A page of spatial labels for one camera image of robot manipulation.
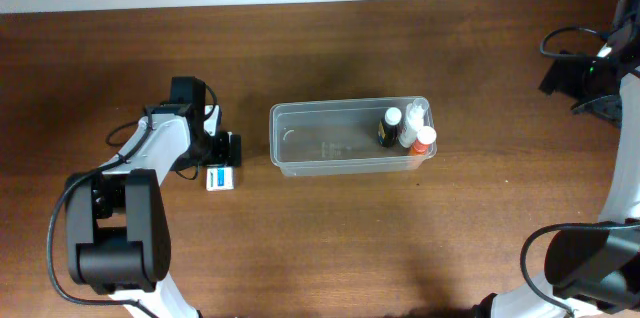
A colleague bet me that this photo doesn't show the dark syrup bottle white cap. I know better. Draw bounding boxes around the dark syrup bottle white cap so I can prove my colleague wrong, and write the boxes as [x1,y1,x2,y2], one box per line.
[378,107,402,148]

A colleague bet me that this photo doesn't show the white squeeze bottle clear cap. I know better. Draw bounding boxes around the white squeeze bottle clear cap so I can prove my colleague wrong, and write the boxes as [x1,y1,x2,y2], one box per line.
[398,98,429,148]

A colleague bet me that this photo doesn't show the black left camera cable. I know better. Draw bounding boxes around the black left camera cable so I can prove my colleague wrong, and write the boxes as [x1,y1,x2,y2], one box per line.
[46,82,219,318]

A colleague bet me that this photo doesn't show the white Panadol box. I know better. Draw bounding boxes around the white Panadol box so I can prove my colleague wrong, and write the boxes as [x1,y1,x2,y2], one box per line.
[206,166,235,192]

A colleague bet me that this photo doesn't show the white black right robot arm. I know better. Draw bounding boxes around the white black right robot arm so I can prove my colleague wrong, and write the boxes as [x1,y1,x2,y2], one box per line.
[471,0,639,318]

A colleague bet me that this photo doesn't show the clear plastic container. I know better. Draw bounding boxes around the clear plastic container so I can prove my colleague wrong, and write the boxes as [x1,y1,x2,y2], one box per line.
[269,96,437,177]

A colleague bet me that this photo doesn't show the orange tablet tube white cap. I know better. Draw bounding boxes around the orange tablet tube white cap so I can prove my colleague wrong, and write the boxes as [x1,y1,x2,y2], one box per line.
[409,126,437,156]

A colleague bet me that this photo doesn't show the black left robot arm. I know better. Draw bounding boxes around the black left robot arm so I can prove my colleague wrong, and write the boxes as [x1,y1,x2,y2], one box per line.
[47,76,242,317]

